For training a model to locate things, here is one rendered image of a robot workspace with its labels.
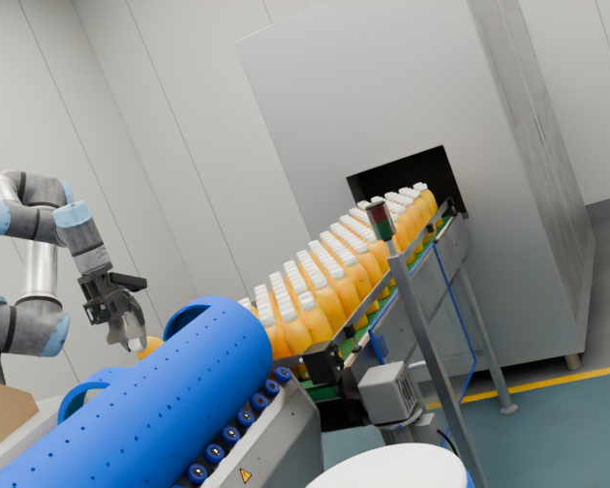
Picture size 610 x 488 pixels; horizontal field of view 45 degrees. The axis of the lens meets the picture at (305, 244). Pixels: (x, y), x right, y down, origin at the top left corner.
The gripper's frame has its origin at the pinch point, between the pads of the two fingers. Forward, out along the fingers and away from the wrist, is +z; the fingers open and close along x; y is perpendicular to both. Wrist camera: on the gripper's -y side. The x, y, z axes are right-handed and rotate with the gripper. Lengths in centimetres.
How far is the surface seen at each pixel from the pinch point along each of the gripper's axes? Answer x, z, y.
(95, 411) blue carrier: 14.1, 0.9, 33.0
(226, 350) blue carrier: 19.2, 7.9, -4.7
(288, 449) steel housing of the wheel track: 20.0, 38.3, -10.9
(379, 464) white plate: 67, 17, 36
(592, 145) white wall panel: 71, 69, -447
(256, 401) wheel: 16.4, 24.8, -11.6
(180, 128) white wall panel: -242, -54, -429
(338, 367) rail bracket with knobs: 31, 28, -30
